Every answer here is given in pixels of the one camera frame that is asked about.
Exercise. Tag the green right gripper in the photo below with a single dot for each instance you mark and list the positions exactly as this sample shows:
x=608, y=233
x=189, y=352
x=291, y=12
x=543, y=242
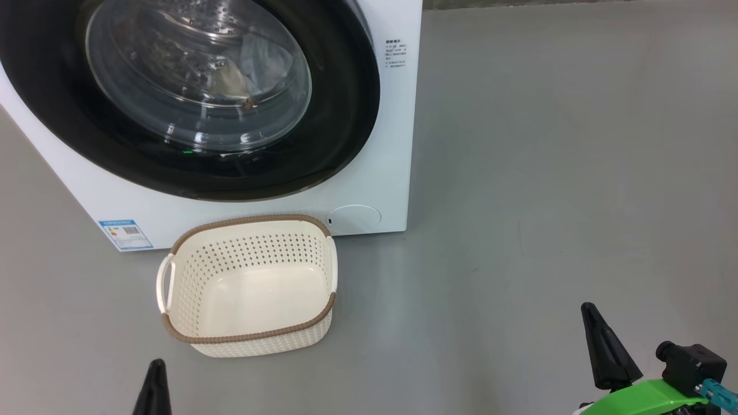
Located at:
x=646, y=400

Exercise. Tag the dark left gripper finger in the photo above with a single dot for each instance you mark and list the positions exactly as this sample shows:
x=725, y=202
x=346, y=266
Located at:
x=153, y=392

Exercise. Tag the black round glass machine door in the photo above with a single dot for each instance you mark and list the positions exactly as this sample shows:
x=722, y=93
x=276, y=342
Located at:
x=57, y=115

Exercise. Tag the cream garment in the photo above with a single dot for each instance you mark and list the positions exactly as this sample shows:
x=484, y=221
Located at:
x=233, y=83

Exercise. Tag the pale blue white garment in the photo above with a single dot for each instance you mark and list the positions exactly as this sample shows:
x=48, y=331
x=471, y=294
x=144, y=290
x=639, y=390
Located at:
x=265, y=60

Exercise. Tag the cream perforated laundry basket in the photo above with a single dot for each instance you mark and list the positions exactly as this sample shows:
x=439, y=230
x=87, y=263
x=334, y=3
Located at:
x=253, y=300

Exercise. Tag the white front-load washing machine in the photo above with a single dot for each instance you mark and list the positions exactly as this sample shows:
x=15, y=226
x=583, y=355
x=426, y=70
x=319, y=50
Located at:
x=398, y=144

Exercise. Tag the blue energy label sticker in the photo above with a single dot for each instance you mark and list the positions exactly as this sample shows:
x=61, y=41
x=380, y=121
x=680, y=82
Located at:
x=125, y=235

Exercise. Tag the round white filter cover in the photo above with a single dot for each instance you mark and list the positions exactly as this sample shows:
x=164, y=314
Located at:
x=354, y=219

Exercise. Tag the small printed text sticker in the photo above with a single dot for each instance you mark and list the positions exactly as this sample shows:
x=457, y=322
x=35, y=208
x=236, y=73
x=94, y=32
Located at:
x=396, y=53

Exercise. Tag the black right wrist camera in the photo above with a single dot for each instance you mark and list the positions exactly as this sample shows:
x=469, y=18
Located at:
x=695, y=366

